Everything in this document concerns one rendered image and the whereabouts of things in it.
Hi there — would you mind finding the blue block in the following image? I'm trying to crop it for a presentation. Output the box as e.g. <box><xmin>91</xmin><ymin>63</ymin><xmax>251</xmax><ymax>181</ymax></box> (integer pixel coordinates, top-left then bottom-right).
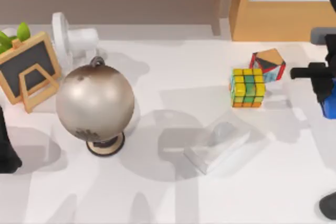
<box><xmin>322</xmin><ymin>78</ymin><xmax>336</xmax><ymax>120</ymax></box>

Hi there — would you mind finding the grey rounded box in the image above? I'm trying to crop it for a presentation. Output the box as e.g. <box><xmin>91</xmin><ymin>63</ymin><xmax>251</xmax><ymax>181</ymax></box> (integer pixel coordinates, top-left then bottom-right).
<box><xmin>310</xmin><ymin>27</ymin><xmax>336</xmax><ymax>45</ymax></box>

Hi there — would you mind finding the red edged patterned cube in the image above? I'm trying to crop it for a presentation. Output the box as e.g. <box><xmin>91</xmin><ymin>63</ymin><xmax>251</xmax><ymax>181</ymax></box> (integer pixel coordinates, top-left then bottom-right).
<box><xmin>249</xmin><ymin>48</ymin><xmax>287</xmax><ymax>83</ymax></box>

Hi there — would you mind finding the wooden cupboard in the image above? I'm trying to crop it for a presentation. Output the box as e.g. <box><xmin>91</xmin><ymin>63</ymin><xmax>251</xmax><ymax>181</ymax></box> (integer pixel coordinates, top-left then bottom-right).
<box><xmin>229</xmin><ymin>0</ymin><xmax>336</xmax><ymax>42</ymax></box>

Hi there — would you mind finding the yellow green puzzle cube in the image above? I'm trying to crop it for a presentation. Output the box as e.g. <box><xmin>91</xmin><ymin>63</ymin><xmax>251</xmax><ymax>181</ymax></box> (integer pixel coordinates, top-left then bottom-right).
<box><xmin>230</xmin><ymin>68</ymin><xmax>266</xmax><ymax>109</ymax></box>

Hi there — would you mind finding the dark grey rounded object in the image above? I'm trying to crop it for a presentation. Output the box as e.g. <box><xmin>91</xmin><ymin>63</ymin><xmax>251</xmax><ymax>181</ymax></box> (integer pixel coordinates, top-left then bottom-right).
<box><xmin>318</xmin><ymin>191</ymin><xmax>336</xmax><ymax>220</ymax></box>

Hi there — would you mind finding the beige globe on stand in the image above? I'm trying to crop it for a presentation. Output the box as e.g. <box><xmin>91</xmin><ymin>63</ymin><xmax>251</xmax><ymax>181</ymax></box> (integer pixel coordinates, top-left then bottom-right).
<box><xmin>55</xmin><ymin>56</ymin><xmax>135</xmax><ymax>158</ymax></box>

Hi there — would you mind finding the wooden open shelf unit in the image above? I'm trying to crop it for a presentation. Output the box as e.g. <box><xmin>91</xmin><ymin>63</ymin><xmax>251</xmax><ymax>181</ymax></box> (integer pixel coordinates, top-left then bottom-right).
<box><xmin>0</xmin><ymin>0</ymin><xmax>232</xmax><ymax>36</ymax></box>

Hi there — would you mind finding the white desk fan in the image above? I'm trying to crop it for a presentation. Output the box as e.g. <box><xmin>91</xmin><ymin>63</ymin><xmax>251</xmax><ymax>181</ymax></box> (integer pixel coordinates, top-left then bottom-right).
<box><xmin>51</xmin><ymin>12</ymin><xmax>100</xmax><ymax>65</ymax></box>

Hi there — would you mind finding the wooden framed blackboard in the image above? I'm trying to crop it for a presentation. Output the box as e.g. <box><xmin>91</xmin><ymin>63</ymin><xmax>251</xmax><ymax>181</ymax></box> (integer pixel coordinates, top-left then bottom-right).
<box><xmin>0</xmin><ymin>31</ymin><xmax>62</xmax><ymax>114</ymax></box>

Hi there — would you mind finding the green plant in white pot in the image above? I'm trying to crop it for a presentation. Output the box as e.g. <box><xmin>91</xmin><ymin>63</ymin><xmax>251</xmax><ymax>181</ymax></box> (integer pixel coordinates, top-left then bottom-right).
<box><xmin>0</xmin><ymin>22</ymin><xmax>31</xmax><ymax>55</ymax></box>

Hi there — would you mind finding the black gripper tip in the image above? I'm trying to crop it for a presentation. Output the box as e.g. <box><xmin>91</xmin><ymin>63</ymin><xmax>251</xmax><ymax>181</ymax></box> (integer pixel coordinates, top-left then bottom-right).
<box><xmin>0</xmin><ymin>105</ymin><xmax>23</xmax><ymax>175</ymax></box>

